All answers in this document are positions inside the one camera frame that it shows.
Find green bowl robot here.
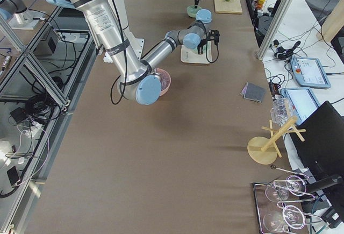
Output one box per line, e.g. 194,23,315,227
186,5,202,18

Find cream rabbit serving tray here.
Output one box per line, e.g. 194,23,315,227
181,41,212,65

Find wooden cutting board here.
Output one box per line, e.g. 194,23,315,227
214,0,242,15

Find pink bowl with ice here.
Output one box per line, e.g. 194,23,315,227
154,68,171,96

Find grey folded cloth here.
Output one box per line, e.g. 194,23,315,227
241,82,266,103

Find blue teach pendant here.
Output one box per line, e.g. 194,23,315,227
290,55,331,89
281,87,320,125

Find wooden cup stand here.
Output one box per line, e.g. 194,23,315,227
247,102,306,165

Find wine glass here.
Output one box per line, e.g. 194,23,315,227
263,205,306,233
265,175,306,202

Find aluminium frame post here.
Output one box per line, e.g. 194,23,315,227
256,0,293,60

